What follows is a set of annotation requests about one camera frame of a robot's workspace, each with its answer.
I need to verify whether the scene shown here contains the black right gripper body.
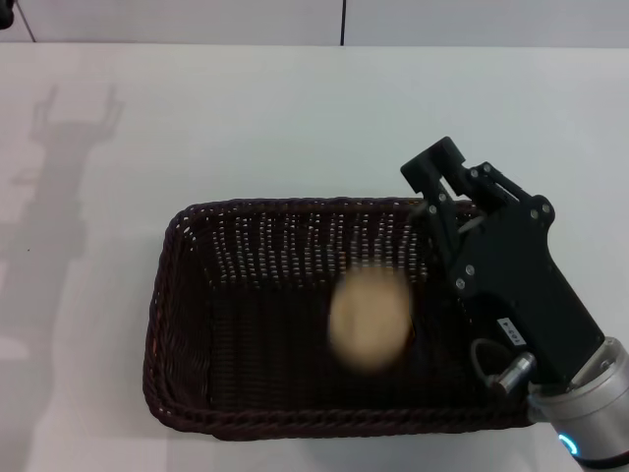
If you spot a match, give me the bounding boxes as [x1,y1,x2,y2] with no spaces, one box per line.
[444,194,607,383]

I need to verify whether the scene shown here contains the round tan bread bun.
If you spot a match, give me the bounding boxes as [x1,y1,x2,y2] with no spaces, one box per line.
[327,266,414,374]

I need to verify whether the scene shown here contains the dark brown woven basket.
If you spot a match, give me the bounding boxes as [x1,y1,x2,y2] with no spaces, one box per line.
[142,196,538,442]

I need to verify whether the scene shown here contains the black tripod stand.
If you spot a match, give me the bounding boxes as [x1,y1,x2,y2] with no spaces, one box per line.
[0,0,37,43]

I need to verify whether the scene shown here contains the right wrist cable with plug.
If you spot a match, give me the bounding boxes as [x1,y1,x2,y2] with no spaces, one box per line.
[470,336,538,395]

